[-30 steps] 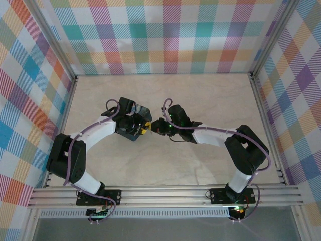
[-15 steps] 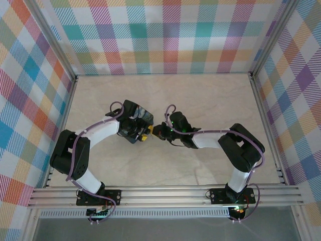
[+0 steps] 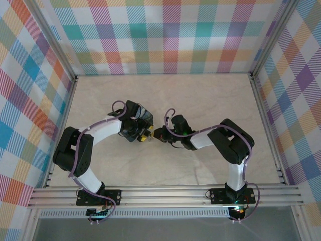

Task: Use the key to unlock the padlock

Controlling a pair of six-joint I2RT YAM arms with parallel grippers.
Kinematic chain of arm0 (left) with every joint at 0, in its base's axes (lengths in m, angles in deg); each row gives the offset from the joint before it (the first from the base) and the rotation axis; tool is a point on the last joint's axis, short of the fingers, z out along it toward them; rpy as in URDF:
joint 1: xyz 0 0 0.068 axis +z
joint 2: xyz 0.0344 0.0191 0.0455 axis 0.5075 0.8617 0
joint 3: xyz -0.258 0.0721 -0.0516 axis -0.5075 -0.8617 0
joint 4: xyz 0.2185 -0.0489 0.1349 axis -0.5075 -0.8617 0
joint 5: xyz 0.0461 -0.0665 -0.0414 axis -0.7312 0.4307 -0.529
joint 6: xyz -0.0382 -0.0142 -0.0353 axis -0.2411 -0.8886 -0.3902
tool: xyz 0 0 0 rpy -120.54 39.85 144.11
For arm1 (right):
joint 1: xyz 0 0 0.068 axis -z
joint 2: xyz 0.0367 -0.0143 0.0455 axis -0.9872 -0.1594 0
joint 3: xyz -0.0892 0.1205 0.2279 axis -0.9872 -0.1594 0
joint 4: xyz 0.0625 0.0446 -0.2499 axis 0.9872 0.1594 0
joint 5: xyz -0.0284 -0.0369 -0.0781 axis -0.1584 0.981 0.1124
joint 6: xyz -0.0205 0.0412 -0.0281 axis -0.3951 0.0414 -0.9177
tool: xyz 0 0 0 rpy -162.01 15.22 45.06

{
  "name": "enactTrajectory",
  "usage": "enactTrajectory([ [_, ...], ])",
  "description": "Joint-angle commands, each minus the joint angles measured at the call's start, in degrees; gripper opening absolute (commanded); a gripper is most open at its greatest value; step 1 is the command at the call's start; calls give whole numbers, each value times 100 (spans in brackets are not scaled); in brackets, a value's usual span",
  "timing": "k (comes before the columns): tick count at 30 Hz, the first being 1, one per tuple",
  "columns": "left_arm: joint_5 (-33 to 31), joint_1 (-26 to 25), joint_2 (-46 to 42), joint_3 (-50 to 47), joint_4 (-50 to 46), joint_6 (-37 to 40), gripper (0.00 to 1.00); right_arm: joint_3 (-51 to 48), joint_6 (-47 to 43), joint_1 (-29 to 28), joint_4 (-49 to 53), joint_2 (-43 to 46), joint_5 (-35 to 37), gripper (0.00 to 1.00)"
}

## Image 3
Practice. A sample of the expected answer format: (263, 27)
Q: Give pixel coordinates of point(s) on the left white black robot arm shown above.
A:
(105, 129)

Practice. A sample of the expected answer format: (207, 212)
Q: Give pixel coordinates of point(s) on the aluminium frame post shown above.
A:
(273, 40)
(54, 42)

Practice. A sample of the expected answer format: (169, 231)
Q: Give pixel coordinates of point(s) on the right controller circuit board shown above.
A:
(239, 212)

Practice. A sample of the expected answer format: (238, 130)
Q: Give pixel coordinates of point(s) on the long aluminium base rail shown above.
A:
(163, 194)

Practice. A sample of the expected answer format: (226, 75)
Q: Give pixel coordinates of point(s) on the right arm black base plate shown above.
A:
(217, 197)

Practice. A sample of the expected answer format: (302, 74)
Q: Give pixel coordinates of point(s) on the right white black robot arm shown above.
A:
(235, 175)

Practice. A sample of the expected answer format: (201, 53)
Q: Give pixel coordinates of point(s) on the starry night print tin box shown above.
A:
(146, 115)

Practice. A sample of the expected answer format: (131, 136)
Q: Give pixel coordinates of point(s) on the controller circuit board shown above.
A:
(239, 212)
(96, 213)

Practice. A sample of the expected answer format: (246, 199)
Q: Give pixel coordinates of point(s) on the aluminium side rail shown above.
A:
(66, 105)
(265, 120)

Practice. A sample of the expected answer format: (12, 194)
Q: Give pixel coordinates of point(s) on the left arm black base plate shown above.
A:
(114, 195)

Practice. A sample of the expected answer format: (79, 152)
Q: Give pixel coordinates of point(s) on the left controller circuit board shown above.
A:
(96, 213)

